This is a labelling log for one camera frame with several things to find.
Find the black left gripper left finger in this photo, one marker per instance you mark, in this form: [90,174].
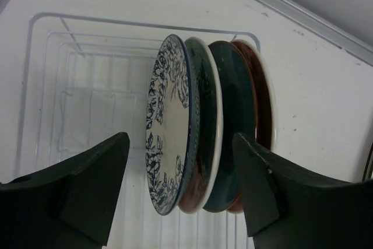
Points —
[70,204]

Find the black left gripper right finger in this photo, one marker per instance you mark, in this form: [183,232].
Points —
[288,206]

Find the grey speckled round plate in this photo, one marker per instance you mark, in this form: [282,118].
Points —
[172,125]

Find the clear plastic dish rack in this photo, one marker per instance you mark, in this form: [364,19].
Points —
[86,79]

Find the dark blue round plate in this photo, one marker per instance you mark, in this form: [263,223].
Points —
[240,115]

